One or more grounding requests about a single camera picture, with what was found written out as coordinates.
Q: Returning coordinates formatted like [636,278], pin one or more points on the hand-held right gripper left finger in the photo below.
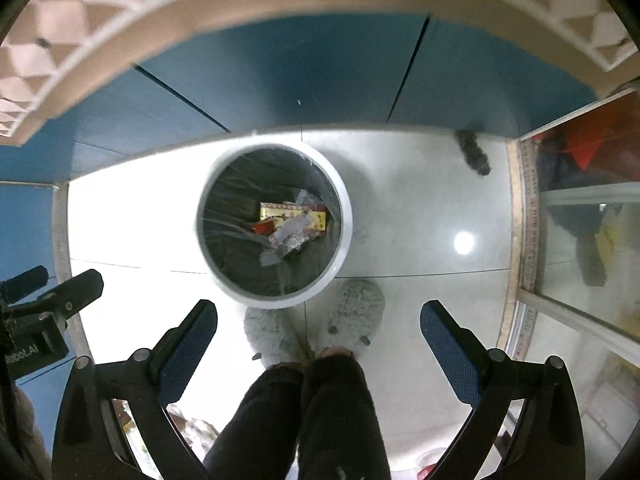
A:
[192,347]

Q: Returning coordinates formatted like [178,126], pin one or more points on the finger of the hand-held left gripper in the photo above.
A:
[27,280]
[82,287]

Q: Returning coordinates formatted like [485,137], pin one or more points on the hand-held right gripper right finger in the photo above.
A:
[447,352]

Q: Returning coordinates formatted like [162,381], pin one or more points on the white round trash bin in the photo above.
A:
[345,210]

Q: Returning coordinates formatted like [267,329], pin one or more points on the person's left forearm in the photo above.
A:
[32,435]

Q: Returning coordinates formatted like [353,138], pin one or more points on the yellow red wrapper trash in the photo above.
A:
[315,219]

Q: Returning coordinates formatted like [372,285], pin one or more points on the grey fuzzy slipper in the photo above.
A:
[270,335]
[350,315]

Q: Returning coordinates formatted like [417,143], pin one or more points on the person's left leg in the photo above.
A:
[255,425]

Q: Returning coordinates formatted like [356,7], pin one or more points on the person's leg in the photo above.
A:
[255,425]
[340,410]

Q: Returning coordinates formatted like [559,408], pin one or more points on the person's right leg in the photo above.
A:
[340,410]

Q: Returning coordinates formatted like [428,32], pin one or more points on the glass sliding door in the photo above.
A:
[575,320]

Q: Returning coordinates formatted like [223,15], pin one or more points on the small red wrapper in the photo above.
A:
[261,228]

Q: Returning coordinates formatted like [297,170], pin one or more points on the crumpled silver wrapper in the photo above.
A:
[290,237]

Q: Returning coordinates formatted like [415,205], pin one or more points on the black bin liner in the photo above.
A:
[235,185]

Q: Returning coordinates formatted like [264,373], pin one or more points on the yellow plastic bag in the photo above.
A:
[612,242]

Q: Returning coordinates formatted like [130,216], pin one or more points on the dark fuzzy clump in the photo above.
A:
[474,152]

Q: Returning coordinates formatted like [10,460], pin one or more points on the red plastic bag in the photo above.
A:
[600,135]

